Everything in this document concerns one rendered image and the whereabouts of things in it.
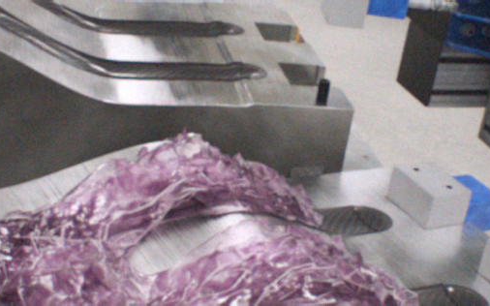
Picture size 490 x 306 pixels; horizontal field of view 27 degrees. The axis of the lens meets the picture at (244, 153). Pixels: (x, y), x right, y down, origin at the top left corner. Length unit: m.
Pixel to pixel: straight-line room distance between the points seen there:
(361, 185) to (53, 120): 0.24
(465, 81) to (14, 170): 0.71
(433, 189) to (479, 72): 0.62
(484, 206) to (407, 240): 0.08
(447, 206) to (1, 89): 0.34
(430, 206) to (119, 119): 0.25
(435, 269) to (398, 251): 0.03
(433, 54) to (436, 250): 0.63
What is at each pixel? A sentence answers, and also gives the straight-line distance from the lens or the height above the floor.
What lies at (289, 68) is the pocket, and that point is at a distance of 0.91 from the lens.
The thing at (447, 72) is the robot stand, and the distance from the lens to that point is 1.32.
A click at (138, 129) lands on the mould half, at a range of 0.80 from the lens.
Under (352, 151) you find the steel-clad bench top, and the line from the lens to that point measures 0.97.
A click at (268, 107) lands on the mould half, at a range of 0.81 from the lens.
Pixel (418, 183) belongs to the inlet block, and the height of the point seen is 0.88.
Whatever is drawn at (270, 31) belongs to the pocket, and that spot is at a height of 0.88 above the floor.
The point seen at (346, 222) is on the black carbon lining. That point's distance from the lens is 0.74.
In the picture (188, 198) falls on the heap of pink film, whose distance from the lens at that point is 0.62.
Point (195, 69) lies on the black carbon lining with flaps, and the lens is 0.87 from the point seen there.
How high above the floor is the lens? 1.20
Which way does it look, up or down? 25 degrees down
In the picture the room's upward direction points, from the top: 9 degrees clockwise
